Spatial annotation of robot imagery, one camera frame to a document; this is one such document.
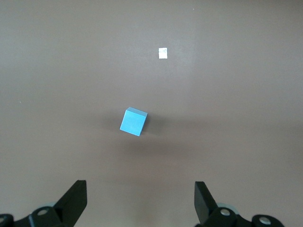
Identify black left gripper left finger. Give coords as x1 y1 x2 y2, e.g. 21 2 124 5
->
28 180 88 227

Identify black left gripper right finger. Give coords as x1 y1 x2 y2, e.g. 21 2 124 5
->
194 181 239 227

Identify blue foam block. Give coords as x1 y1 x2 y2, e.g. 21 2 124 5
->
119 107 148 137

